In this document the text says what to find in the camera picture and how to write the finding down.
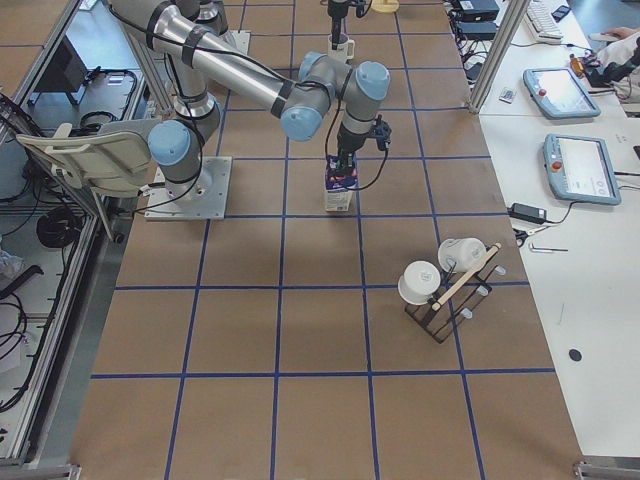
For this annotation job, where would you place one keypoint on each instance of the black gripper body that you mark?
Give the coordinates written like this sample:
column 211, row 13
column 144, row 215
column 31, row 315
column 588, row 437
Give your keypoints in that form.
column 337, row 21
column 348, row 142

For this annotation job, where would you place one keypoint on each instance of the white mug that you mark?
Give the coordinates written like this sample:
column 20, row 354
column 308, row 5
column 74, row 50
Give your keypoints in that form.
column 345, row 49

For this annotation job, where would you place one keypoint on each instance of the blue white milk carton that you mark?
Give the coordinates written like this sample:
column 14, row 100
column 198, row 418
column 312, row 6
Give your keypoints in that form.
column 339, row 186

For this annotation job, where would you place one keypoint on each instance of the white cup on rack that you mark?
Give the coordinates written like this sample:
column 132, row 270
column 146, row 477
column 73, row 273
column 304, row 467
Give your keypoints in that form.
column 419, row 281
column 460, row 254

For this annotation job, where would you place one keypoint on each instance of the black power adapter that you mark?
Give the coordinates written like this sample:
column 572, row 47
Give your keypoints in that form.
column 527, row 213

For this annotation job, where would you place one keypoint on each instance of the white keyboard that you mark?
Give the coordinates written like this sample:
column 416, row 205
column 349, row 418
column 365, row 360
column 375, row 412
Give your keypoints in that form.
column 541, row 24

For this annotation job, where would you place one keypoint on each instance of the allen key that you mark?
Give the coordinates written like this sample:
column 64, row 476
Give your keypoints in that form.
column 547, row 250

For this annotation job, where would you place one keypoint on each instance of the far teach pendant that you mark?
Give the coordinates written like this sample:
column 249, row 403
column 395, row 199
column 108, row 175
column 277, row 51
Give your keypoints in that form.
column 559, row 94

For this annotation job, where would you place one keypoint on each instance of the teach pendant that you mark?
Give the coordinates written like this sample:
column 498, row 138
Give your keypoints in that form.
column 579, row 169
column 559, row 94

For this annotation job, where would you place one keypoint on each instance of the grey office chair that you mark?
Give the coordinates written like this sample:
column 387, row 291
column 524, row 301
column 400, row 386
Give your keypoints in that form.
column 112, row 163

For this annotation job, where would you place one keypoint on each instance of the near teach pendant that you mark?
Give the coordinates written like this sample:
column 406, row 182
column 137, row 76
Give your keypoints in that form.
column 579, row 169

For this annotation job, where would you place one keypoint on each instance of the person in white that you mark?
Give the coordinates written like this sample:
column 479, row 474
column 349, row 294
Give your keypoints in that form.
column 620, row 52

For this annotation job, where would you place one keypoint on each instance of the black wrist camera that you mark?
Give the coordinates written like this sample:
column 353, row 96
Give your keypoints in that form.
column 381, row 133

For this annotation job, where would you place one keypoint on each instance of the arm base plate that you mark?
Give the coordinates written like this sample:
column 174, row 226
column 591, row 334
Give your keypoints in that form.
column 205, row 200
column 239, row 39

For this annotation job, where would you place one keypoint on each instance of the aluminium frame post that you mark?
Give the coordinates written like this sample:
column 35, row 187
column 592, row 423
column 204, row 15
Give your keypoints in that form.
column 513, row 16

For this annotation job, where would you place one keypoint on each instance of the black wire cup rack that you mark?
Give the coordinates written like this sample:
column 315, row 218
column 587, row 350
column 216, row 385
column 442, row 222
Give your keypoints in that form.
column 441, row 316

